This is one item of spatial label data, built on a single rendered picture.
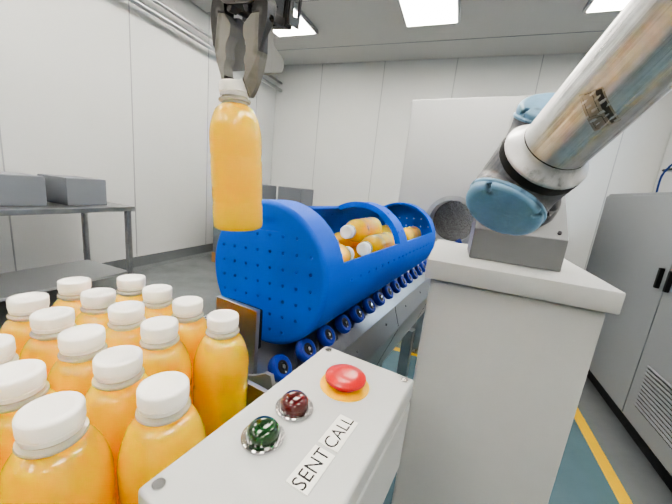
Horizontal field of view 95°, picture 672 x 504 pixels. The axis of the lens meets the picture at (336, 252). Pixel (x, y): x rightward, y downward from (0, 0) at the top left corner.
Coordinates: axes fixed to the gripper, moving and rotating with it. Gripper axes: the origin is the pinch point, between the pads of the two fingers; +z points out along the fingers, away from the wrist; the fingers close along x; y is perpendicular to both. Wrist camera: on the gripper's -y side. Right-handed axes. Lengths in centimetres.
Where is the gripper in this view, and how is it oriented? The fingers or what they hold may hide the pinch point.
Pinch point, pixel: (236, 83)
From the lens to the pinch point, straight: 48.7
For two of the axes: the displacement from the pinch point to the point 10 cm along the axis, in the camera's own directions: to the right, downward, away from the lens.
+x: -8.4, -3.3, 4.3
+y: 5.1, -2.1, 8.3
